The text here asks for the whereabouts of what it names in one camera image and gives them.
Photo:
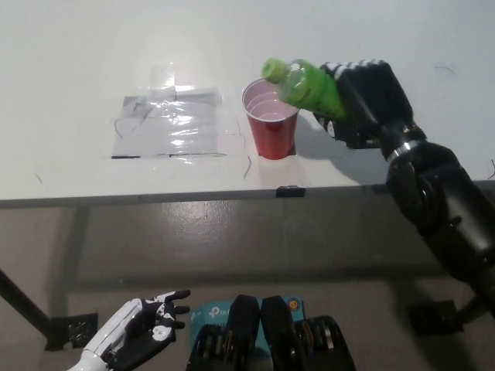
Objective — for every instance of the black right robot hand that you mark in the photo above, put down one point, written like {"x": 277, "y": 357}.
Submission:
{"x": 379, "y": 104}

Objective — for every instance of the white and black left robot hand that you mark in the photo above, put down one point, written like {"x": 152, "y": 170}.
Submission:
{"x": 131, "y": 328}

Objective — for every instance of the green tea plastic bottle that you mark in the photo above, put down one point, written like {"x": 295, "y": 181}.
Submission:
{"x": 309, "y": 87}

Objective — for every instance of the red plastic cup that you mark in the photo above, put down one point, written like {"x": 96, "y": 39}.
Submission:
{"x": 272, "y": 135}

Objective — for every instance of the teal tp-link box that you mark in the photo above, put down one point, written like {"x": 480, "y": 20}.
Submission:
{"x": 210, "y": 314}

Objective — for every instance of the grey sheet under clear tape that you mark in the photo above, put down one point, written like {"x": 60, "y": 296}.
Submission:
{"x": 166, "y": 123}

